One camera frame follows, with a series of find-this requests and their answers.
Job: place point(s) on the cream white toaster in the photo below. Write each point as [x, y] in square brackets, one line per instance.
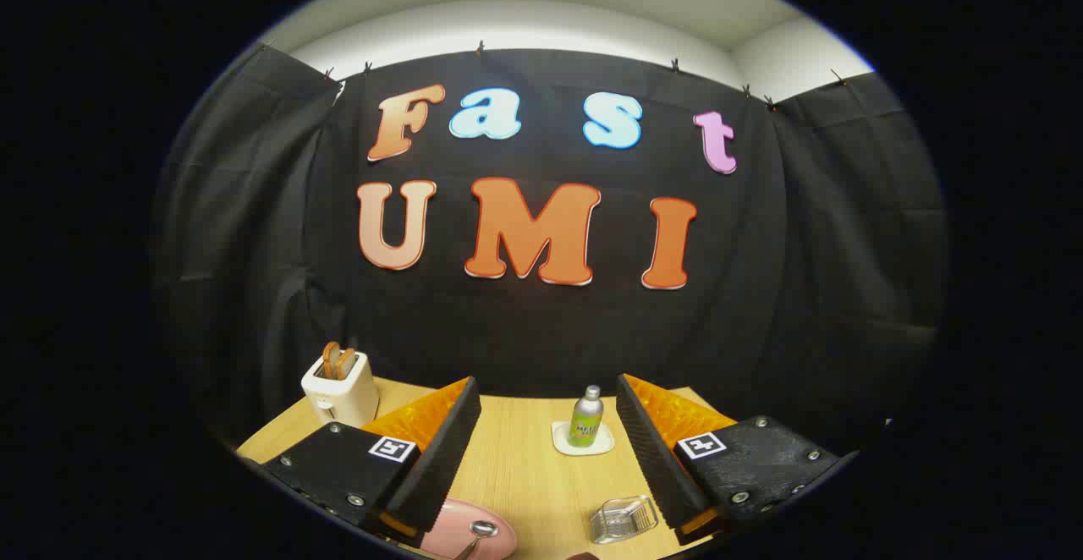
[343, 399]

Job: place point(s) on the perforated metal basket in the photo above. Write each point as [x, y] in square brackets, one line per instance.
[622, 519]

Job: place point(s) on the white square coaster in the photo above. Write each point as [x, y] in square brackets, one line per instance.
[605, 443]

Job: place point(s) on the brown toast slice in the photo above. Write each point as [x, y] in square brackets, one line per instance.
[330, 359]
[347, 363]

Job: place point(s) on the row of small cloth clips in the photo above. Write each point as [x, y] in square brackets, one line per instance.
[480, 47]

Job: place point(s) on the green soda bottle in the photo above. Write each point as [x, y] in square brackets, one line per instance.
[585, 420]

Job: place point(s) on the pink round plate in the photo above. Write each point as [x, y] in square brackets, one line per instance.
[457, 522]

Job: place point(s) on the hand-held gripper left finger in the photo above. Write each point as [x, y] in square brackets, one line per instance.
[440, 467]

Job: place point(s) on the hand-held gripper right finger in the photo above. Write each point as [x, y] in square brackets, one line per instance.
[656, 458]

